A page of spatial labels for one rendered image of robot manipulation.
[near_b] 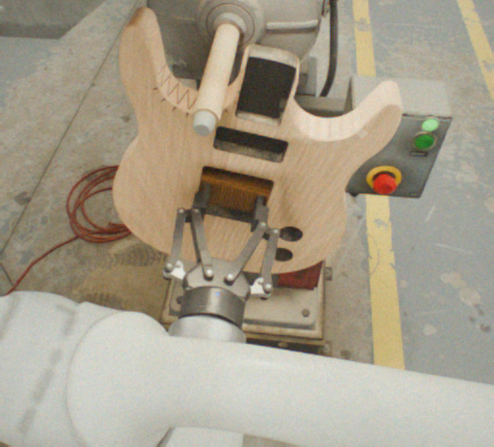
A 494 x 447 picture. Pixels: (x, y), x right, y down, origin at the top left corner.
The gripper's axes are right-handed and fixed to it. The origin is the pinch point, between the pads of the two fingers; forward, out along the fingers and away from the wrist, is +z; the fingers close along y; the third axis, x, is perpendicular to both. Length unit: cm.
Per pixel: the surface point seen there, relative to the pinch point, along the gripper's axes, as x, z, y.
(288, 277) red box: -67, 33, 25
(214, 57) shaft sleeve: 17.1, 7.0, -6.4
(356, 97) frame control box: 7.2, 20.7, 16.4
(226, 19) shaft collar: 18.0, 15.0, -6.2
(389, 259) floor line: -95, 70, 71
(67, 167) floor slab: -123, 105, -71
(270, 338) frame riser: -83, 21, 24
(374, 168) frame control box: -3.8, 17.4, 23.9
